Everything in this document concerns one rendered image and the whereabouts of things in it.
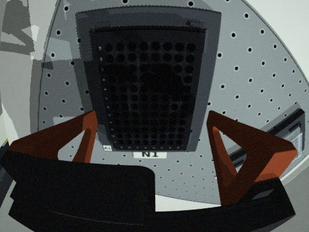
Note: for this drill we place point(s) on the white label with black text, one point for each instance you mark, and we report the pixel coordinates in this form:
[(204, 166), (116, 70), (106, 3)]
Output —
[(150, 155)]

